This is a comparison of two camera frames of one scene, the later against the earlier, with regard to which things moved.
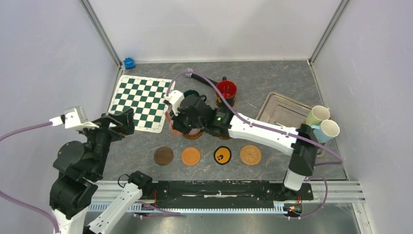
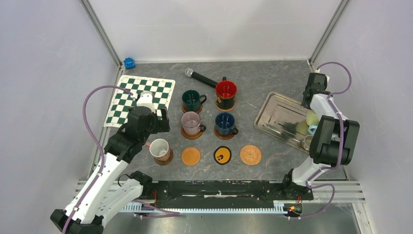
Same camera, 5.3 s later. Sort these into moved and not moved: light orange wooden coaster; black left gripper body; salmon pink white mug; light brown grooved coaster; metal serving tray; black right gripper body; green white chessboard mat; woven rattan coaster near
Moved: black right gripper body; salmon pink white mug; black left gripper body
Not moved: light brown grooved coaster; metal serving tray; green white chessboard mat; woven rattan coaster near; light orange wooden coaster
